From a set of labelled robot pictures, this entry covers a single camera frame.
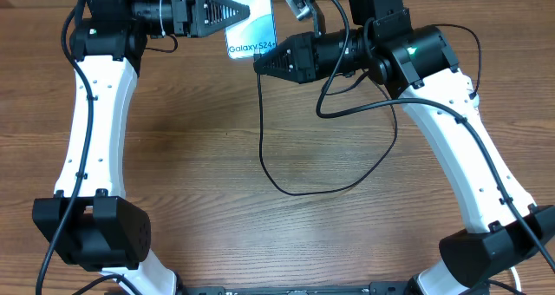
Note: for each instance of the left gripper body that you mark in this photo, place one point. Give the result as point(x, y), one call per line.
point(181, 11)

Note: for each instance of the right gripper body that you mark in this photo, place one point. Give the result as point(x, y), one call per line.
point(307, 58)

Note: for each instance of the Samsung Galaxy smartphone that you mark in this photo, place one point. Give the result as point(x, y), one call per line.
point(254, 35)

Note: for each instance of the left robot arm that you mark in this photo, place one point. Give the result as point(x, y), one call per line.
point(88, 221)

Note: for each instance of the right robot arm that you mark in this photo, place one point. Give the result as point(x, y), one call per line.
point(503, 225)

